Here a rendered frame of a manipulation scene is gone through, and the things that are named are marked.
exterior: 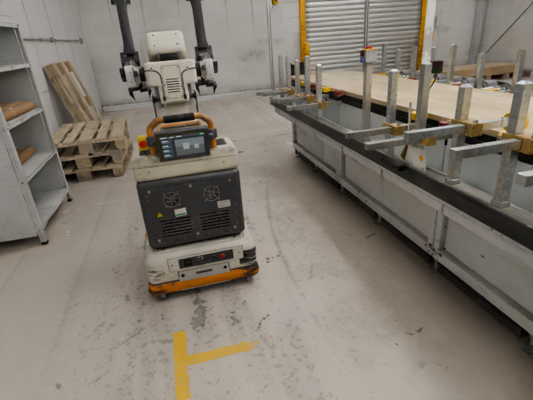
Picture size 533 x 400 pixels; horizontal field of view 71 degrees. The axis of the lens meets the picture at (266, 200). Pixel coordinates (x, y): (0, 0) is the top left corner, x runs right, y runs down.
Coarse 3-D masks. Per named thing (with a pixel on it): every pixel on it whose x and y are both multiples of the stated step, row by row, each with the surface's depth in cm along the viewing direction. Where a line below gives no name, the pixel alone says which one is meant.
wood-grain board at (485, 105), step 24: (336, 72) 408; (360, 72) 392; (360, 96) 261; (384, 96) 249; (408, 96) 242; (432, 96) 236; (456, 96) 231; (480, 96) 225; (504, 96) 220; (480, 120) 172
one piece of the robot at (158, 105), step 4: (188, 84) 226; (156, 88) 222; (188, 88) 226; (156, 92) 223; (192, 92) 228; (152, 96) 221; (156, 96) 224; (192, 96) 230; (196, 96) 227; (152, 100) 227; (156, 100) 226; (160, 100) 227; (192, 100) 225; (196, 100) 228; (156, 104) 221; (160, 104) 221; (192, 104) 226; (196, 104) 233; (156, 108) 221; (160, 108) 222; (156, 112) 233; (156, 116) 226
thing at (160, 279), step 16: (208, 240) 213; (224, 240) 211; (240, 240) 211; (160, 256) 201; (160, 272) 201; (176, 272) 204; (192, 272) 207; (208, 272) 209; (224, 272) 212; (240, 272) 214; (256, 272) 217; (160, 288) 205; (176, 288) 207; (192, 288) 210
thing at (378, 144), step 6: (396, 138) 169; (402, 138) 168; (438, 138) 172; (444, 138) 172; (366, 144) 164; (372, 144) 164; (378, 144) 165; (384, 144) 166; (390, 144) 167; (396, 144) 167; (402, 144) 168
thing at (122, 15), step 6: (114, 0) 207; (120, 0) 208; (120, 6) 208; (120, 12) 209; (120, 18) 210; (126, 18) 211; (120, 24) 211; (126, 24) 211; (126, 30) 212; (126, 36) 213; (126, 42) 213; (126, 48) 214; (132, 48) 215; (120, 54) 215; (126, 54) 218; (132, 54) 220; (138, 54) 218; (138, 60) 216; (138, 66) 218
